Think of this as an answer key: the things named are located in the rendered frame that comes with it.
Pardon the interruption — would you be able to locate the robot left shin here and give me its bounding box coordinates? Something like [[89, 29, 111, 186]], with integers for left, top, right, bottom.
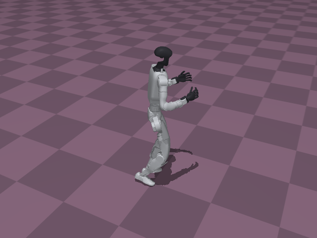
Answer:
[[146, 144, 161, 167]]

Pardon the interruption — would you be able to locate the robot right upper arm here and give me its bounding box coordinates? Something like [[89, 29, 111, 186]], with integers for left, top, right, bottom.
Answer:
[[157, 75, 168, 111]]

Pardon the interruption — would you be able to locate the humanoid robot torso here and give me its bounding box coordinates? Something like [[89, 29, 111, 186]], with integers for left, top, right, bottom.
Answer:
[[148, 65, 168, 122]]

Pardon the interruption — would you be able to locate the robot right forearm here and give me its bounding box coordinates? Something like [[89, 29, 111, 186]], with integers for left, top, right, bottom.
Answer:
[[163, 98, 187, 111]]

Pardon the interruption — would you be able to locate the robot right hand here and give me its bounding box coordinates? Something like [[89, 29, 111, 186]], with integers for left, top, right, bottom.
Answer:
[[180, 87, 199, 103]]

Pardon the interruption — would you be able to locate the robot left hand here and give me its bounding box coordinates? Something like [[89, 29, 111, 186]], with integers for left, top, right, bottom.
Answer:
[[171, 71, 192, 84]]

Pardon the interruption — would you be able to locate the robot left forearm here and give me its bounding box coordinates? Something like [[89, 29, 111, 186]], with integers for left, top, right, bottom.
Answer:
[[168, 79, 177, 86]]

